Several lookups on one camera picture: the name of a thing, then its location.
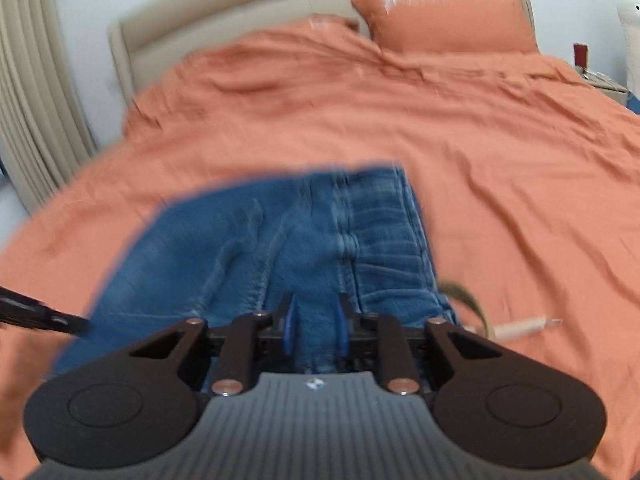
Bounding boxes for orange pillow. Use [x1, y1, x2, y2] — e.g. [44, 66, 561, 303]
[307, 14, 360, 34]
[350, 0, 538, 53]

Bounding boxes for beige upholstered headboard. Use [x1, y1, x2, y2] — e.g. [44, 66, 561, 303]
[108, 0, 534, 106]

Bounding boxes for white alpaca plush right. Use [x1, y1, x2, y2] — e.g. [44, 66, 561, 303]
[617, 0, 640, 114]

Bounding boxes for blue denim jeans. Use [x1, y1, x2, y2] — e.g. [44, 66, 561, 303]
[53, 166, 457, 374]

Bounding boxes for beige curtain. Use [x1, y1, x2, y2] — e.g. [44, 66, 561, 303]
[1, 0, 98, 212]

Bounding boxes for orange duvet cover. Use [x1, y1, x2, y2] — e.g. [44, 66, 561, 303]
[1, 18, 639, 479]

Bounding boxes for dark red cup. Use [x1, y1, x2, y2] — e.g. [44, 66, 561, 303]
[573, 44, 588, 70]

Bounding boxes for olive green belt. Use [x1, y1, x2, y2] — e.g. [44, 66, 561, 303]
[437, 280, 564, 340]

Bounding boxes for beige right nightstand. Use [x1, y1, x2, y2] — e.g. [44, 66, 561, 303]
[582, 70, 628, 107]

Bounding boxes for orange pillow left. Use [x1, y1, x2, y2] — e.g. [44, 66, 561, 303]
[307, 14, 360, 34]

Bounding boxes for orange pillow right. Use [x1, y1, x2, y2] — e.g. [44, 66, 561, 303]
[350, 0, 538, 53]

